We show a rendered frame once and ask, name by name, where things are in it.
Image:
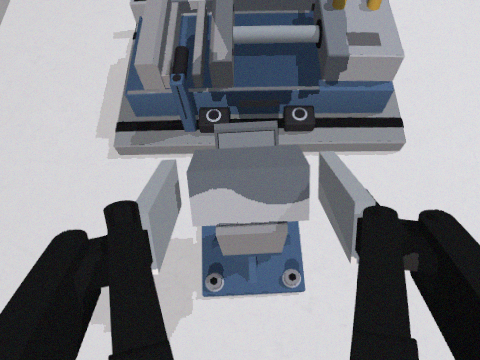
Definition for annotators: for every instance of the grey flat bar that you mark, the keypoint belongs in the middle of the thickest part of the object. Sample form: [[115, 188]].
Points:
[[199, 45], [172, 39]]

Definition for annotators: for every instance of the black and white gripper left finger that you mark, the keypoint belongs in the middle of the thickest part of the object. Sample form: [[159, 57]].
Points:
[[48, 315]]

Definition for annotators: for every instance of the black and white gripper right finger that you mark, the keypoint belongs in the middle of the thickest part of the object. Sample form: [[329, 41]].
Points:
[[450, 286]]

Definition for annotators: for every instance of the grey rectangular block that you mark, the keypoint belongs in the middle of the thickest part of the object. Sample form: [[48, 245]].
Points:
[[249, 185]]

